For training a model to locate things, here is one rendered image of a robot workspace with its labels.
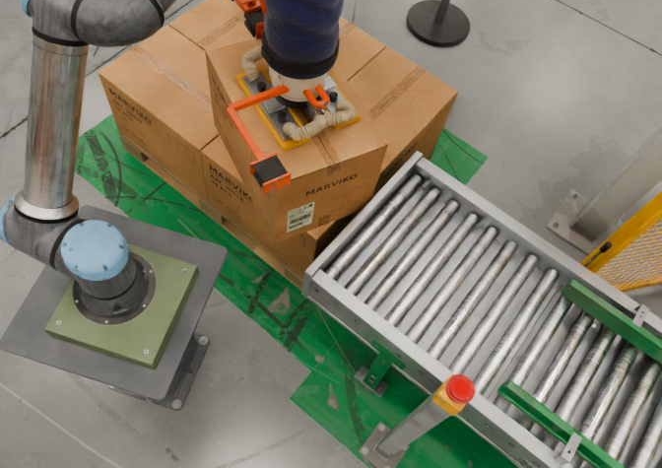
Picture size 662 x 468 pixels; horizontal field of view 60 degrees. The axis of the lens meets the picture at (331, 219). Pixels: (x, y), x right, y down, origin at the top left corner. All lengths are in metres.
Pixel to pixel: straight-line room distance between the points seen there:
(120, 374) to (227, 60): 1.07
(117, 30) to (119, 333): 0.84
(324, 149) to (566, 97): 2.13
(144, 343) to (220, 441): 0.84
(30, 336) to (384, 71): 1.75
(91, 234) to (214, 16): 1.53
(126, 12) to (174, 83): 1.27
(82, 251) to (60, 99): 0.37
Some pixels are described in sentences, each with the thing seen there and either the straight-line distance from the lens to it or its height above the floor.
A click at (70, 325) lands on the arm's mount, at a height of 0.81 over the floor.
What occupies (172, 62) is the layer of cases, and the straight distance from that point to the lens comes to 2.62.
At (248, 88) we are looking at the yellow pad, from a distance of 1.93.
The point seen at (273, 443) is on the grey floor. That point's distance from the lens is 2.42.
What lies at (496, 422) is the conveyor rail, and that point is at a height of 0.59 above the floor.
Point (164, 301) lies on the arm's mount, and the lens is 1.73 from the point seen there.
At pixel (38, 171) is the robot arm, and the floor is 1.21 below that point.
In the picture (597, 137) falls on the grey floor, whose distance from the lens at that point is 3.56.
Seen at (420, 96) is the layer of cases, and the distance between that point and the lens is 2.58.
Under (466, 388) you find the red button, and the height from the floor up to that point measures 1.04.
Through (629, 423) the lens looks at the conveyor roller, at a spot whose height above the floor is 0.55.
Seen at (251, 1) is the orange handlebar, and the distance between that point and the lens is 2.06.
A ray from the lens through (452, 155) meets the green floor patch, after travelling 3.12.
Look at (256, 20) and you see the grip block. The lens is 1.97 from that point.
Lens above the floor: 2.40
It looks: 60 degrees down
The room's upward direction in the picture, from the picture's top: 11 degrees clockwise
